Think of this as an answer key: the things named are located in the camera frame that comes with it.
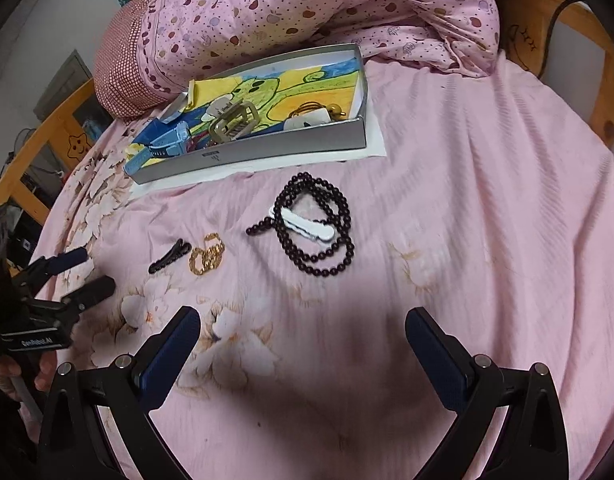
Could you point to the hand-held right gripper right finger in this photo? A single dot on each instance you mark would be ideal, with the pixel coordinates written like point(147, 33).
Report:
point(432, 355)

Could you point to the grey door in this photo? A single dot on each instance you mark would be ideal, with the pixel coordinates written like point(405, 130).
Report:
point(62, 85)

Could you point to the white hair clip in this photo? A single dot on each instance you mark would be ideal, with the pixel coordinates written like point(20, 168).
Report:
point(304, 226)

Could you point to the black hair clip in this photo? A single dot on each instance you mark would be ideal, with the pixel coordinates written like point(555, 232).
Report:
point(169, 256)

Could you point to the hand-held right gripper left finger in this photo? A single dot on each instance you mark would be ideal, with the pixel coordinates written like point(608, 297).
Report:
point(172, 350)

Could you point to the beige hair claw clip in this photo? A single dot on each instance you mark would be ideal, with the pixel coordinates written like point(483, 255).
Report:
point(234, 125)

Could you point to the person's left hand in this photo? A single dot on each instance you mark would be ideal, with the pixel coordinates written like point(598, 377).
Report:
point(44, 367)

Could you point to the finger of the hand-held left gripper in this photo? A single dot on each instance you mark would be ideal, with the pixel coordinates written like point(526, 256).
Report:
point(94, 290)
point(69, 257)

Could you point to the grey metal tray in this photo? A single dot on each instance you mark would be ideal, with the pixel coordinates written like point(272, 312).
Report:
point(287, 142)

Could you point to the frog crayon drawing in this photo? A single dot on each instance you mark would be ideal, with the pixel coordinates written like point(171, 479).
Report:
point(287, 90)

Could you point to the pink dotted rolled quilt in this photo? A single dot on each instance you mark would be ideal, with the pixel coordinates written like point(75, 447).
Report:
point(297, 15)

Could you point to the pink floral bedsheet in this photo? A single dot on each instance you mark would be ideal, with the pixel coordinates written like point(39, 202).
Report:
point(462, 220)

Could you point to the blue wrist watch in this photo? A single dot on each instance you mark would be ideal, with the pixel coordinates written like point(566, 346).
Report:
point(167, 140)

